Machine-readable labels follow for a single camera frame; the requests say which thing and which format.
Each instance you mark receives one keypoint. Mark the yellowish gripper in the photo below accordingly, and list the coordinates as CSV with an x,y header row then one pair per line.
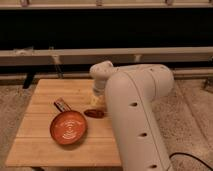
x,y
97,101

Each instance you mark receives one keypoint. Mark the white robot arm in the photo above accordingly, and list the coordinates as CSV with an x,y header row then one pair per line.
x,y
129,91

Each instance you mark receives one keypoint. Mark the orange frying pan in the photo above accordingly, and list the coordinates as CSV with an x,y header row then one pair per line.
x,y
69,126

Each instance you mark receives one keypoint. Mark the wooden table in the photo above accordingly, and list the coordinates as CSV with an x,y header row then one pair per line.
x,y
33,145

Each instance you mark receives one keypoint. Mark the long grey rail beam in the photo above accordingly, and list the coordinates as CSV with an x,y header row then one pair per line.
x,y
25,57

